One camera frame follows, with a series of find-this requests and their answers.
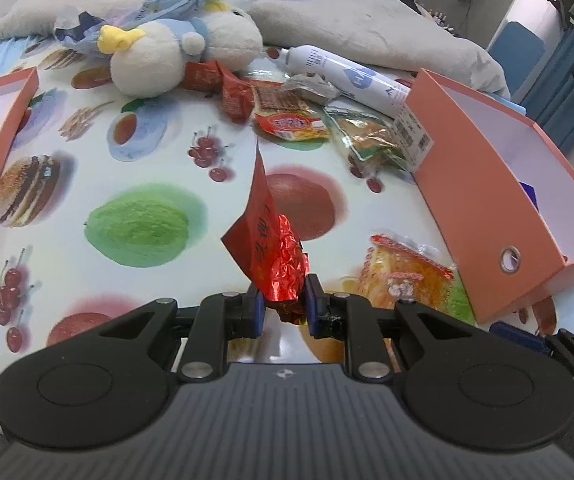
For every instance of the orange striped snack packet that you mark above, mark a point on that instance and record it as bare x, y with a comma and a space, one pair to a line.
279, 97

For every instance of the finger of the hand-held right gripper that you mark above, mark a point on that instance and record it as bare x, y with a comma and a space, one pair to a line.
517, 335

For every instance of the fruit print tablecloth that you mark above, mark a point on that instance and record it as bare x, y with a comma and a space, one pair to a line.
142, 160

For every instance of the orange clear snack packet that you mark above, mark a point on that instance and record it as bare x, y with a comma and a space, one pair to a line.
407, 270

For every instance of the dark blue snack packet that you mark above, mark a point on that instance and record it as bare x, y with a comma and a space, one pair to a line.
529, 195

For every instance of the blue curtain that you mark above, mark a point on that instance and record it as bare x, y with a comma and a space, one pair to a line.
557, 90

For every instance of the white blue plush penguin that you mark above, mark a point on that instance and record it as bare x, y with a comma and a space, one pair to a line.
152, 60

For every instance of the red label snack packet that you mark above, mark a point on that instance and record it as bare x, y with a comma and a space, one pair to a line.
292, 125

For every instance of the grey blanket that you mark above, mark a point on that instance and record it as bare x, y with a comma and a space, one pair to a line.
367, 25

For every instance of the clear grey snack packet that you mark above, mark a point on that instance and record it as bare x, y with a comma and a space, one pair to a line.
314, 89

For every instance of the white spray bottle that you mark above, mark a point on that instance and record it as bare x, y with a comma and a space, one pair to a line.
347, 75

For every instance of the red foil packet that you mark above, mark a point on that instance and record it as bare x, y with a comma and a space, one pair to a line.
202, 76
237, 99
262, 245

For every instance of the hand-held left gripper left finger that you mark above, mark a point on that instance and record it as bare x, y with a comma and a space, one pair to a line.
255, 312

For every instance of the green clear snack packet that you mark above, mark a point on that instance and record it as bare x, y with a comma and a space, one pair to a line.
367, 142

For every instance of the row of small bottles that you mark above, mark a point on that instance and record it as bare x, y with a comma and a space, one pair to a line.
439, 16

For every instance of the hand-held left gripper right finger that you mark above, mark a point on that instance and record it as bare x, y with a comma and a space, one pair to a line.
314, 310

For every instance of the deep pink cardboard box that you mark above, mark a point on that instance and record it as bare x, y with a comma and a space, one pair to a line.
467, 185

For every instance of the light blue plastic bag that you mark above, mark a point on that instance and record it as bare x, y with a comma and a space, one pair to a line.
167, 2

